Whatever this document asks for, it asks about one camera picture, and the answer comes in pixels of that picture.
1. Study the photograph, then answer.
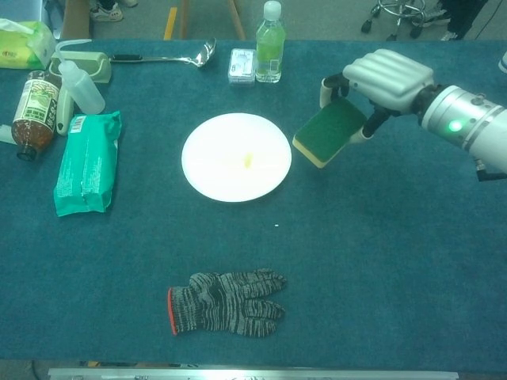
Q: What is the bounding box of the straight wooden leg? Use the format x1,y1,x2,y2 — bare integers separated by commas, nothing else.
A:
180,0,190,40

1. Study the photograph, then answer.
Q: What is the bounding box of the white squeeze wash bottle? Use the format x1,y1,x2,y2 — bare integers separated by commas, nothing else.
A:
54,38,107,115

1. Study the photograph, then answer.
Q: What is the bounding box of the slanted wooden leg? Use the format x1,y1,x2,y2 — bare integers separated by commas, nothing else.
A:
226,0,247,40

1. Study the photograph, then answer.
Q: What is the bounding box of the white round plate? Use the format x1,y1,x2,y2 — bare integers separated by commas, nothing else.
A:
181,112,293,203

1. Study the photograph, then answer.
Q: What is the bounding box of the aluminium rail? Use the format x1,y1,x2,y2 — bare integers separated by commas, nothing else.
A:
47,367,459,380

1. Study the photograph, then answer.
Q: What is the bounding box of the green yellow sponge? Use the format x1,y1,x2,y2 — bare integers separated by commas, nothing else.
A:
292,96,368,170

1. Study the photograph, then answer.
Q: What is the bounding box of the yellow green tissue pack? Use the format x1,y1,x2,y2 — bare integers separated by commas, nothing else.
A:
0,18,58,71

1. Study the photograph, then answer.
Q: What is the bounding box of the person in dark trousers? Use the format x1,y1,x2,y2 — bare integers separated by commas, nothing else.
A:
411,0,490,42

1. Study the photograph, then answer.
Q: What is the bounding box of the green drink bottle white cap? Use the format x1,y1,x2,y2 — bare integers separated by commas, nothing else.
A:
255,0,285,84

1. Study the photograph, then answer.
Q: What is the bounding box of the teal table cloth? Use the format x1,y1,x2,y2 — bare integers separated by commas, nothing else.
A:
0,38,507,362

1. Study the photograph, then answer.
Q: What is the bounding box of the pale green plastic holder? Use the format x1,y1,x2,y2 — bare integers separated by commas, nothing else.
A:
49,51,112,85

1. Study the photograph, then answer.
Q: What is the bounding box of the steel ladle black handle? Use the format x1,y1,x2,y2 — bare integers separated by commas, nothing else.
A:
109,37,218,69

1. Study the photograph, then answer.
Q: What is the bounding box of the chrome wheeled stool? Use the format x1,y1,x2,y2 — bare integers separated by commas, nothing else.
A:
360,0,427,42

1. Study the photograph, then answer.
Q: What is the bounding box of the yellow strip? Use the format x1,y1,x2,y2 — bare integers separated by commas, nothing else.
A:
163,6,178,40

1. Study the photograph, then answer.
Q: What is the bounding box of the pale green tool handle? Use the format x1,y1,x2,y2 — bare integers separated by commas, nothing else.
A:
55,85,75,137

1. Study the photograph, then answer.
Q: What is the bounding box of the brown sauce bottle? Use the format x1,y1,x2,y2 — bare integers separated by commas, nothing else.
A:
11,70,63,162

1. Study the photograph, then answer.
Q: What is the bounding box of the grey black knit glove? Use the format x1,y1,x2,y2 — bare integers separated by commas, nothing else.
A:
166,268,288,340

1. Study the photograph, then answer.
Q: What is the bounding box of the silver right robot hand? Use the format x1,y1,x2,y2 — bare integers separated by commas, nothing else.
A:
318,48,436,144

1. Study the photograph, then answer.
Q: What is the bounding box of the brown cardboard box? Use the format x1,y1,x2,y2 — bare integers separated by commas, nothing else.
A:
62,0,94,40

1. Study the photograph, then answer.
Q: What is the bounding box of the green wet wipes pack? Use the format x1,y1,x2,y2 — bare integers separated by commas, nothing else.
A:
52,109,124,218

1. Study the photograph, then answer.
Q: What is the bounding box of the clear small plastic box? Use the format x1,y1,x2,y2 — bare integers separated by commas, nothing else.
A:
228,47,257,87

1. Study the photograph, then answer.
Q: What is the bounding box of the white black sneaker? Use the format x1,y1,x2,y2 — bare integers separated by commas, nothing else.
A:
89,0,124,22

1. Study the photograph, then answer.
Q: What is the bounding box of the white paper scrap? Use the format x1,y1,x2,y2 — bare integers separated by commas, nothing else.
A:
0,123,17,146

